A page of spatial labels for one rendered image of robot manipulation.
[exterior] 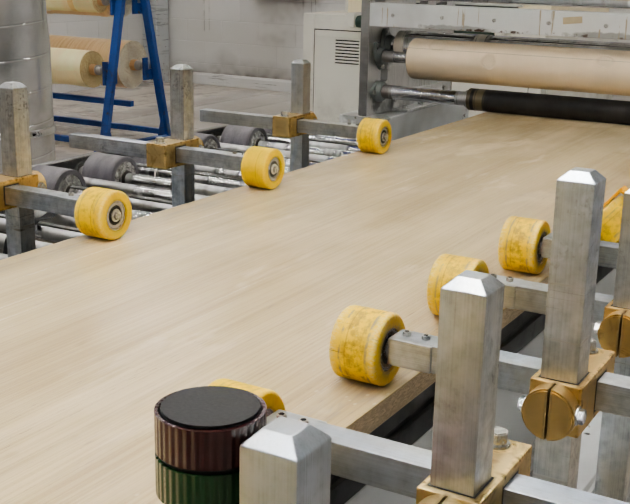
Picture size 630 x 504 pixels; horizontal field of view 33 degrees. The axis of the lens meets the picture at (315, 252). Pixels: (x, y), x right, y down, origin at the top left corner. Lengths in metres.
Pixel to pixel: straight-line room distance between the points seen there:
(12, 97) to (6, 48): 2.69
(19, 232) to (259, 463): 1.40
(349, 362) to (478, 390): 0.38
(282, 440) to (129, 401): 0.59
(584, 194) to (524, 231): 0.60
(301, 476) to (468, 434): 0.26
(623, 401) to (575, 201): 0.21
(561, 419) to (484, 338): 0.27
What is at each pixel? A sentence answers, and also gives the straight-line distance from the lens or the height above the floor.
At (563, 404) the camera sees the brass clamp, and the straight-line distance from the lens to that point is 0.99.
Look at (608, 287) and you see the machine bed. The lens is 2.02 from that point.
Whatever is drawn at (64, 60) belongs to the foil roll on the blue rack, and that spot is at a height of 0.61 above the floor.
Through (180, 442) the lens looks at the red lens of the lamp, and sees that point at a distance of 0.56.
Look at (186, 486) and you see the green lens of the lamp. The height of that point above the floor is 1.08.
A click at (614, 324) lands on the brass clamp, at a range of 1.23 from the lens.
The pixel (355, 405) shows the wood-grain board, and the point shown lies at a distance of 1.11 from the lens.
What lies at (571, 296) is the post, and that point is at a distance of 0.99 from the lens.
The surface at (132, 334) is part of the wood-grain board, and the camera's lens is 1.31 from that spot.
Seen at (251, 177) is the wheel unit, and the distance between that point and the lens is 2.08.
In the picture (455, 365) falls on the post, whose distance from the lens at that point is 0.76.
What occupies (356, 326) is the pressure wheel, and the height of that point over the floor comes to 0.97.
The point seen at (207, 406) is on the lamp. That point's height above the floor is 1.11.
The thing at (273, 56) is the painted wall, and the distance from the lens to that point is 11.04.
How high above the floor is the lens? 1.35
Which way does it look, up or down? 16 degrees down
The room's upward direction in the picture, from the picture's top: 1 degrees clockwise
